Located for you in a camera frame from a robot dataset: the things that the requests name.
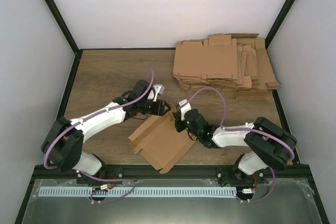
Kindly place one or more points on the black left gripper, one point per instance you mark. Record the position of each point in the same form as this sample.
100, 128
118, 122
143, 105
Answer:
159, 110

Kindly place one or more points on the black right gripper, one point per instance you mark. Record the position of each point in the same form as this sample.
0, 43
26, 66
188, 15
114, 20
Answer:
177, 117

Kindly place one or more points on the cardboard box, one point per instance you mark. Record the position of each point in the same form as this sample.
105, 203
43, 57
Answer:
158, 142

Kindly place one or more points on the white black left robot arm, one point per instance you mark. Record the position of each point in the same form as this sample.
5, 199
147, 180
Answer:
63, 145

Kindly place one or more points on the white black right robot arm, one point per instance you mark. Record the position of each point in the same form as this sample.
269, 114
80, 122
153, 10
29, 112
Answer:
271, 146

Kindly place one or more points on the stack of flat cardboard blanks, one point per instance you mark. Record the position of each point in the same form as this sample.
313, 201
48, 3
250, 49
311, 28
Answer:
230, 62

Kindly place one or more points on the grey metal front plate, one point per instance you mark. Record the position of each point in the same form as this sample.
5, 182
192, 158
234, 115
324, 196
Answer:
282, 201

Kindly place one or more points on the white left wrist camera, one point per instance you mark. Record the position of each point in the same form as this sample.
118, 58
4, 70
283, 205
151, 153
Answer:
156, 90

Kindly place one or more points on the light blue slotted cable duct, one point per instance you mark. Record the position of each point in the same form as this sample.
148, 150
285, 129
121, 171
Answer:
208, 192

